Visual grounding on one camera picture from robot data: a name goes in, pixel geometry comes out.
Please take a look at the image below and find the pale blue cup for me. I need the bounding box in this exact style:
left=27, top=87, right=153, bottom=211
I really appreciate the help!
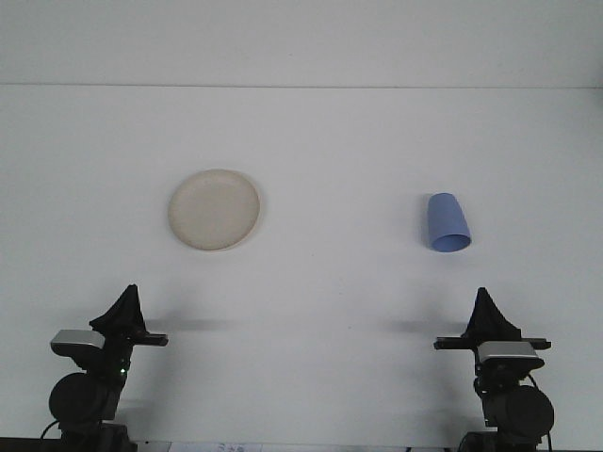
left=426, top=191, right=473, bottom=253

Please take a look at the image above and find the pale round plate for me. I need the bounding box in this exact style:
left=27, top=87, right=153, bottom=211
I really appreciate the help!
left=167, top=168, right=263, bottom=252

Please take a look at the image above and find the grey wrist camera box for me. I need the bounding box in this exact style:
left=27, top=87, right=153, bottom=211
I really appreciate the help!
left=50, top=330, right=106, bottom=358
left=476, top=341, right=546, bottom=373

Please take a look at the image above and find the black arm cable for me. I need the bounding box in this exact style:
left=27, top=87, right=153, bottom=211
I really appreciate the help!
left=527, top=374, right=558, bottom=452
left=40, top=420, right=65, bottom=442

